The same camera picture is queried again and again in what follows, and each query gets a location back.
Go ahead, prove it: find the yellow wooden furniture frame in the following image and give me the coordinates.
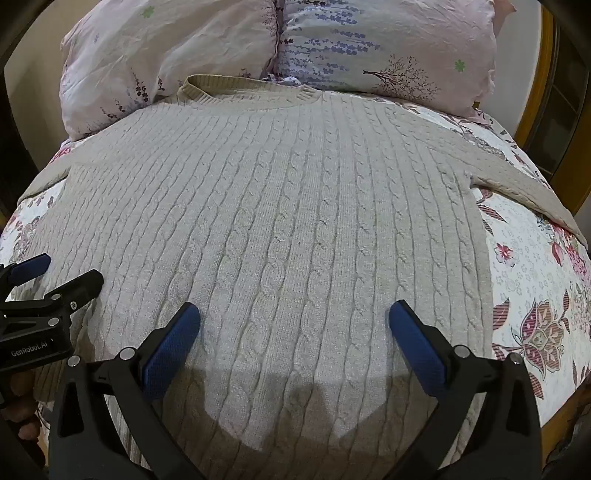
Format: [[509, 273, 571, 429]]
[[513, 8, 591, 217]]

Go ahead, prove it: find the blue floral tree print pillow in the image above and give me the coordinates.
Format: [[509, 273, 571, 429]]
[[274, 0, 517, 117]]

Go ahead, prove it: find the beige cable knit sweater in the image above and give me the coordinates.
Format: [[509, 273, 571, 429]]
[[18, 74, 583, 480]]

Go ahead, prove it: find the pink floral pillow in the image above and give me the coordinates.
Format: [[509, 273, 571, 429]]
[[59, 0, 283, 142]]

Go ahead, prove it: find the white floral bed quilt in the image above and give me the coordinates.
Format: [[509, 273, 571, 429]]
[[0, 92, 591, 480]]

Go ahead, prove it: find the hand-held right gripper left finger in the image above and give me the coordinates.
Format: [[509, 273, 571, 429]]
[[48, 302, 206, 480]]

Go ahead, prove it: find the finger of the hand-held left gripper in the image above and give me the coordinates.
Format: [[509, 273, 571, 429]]
[[0, 270, 105, 329], [0, 253, 52, 301]]

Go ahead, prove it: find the person's left hand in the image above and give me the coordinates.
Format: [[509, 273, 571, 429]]
[[0, 369, 43, 444]]

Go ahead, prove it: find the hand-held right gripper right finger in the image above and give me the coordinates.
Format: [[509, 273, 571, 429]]
[[388, 300, 543, 480]]

